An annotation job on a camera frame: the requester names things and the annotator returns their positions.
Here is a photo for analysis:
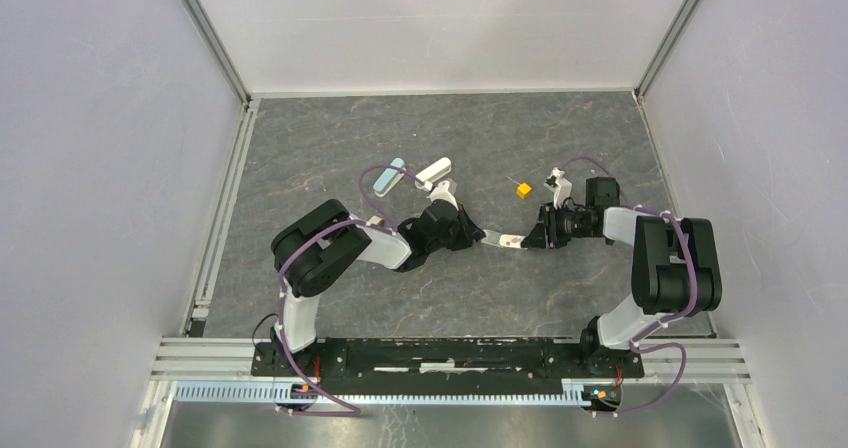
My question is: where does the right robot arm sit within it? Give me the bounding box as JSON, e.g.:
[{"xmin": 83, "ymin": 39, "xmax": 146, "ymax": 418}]
[{"xmin": 521, "ymin": 169, "xmax": 723, "ymax": 376}]

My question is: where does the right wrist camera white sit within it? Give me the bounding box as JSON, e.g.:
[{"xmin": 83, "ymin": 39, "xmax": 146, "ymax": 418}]
[{"xmin": 545, "ymin": 167, "xmax": 573, "ymax": 209}]

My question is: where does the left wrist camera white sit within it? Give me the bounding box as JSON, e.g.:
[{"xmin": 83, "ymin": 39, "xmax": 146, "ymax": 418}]
[{"xmin": 416, "ymin": 179, "xmax": 459, "ymax": 210}]

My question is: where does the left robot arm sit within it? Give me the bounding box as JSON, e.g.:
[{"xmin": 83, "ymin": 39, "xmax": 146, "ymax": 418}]
[{"xmin": 251, "ymin": 199, "xmax": 485, "ymax": 379}]

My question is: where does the light blue stapler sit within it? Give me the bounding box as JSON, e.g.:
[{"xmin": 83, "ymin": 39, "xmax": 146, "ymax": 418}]
[{"xmin": 372, "ymin": 157, "xmax": 406, "ymax": 198}]

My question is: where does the white cable tray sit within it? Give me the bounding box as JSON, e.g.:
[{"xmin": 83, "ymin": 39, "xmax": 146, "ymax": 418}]
[{"xmin": 173, "ymin": 381, "xmax": 621, "ymax": 408}]

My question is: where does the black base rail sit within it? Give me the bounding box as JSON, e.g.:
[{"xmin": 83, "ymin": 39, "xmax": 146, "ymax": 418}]
[{"xmin": 251, "ymin": 337, "xmax": 645, "ymax": 396}]

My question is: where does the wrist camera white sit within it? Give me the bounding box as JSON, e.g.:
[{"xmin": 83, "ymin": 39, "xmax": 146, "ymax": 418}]
[
  {"xmin": 416, "ymin": 179, "xmax": 459, "ymax": 210},
  {"xmin": 545, "ymin": 167, "xmax": 573, "ymax": 209}
]

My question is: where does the staple box grey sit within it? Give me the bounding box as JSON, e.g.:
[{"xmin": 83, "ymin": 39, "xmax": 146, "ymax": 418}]
[{"xmin": 482, "ymin": 229, "xmax": 503, "ymax": 246}]

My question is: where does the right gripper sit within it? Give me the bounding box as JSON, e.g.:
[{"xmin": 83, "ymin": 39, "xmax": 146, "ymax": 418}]
[{"xmin": 519, "ymin": 201, "xmax": 594, "ymax": 250}]

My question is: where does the white stapler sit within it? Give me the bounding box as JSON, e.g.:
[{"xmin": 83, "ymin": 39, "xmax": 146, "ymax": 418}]
[{"xmin": 415, "ymin": 157, "xmax": 452, "ymax": 189}]

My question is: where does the yellow cube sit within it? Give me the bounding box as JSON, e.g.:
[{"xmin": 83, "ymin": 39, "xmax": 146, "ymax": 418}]
[{"xmin": 516, "ymin": 183, "xmax": 533, "ymax": 199}]

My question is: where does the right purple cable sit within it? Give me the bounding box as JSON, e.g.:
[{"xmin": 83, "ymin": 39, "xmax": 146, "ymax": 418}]
[{"xmin": 559, "ymin": 156, "xmax": 700, "ymax": 420}]

